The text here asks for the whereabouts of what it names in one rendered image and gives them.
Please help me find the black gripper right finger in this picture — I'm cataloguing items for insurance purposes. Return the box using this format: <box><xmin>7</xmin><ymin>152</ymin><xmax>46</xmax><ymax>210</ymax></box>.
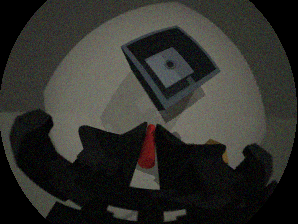
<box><xmin>154</xmin><ymin>123</ymin><xmax>226</xmax><ymax>190</ymax></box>

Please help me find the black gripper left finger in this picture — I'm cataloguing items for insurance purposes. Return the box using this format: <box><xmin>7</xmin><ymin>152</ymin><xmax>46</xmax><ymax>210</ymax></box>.
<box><xmin>78</xmin><ymin>121</ymin><xmax>148</xmax><ymax>186</ymax></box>

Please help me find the red peg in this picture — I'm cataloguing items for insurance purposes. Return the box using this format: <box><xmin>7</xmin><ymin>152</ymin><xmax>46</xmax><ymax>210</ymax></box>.
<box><xmin>138</xmin><ymin>124</ymin><xmax>156</xmax><ymax>169</ymax></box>

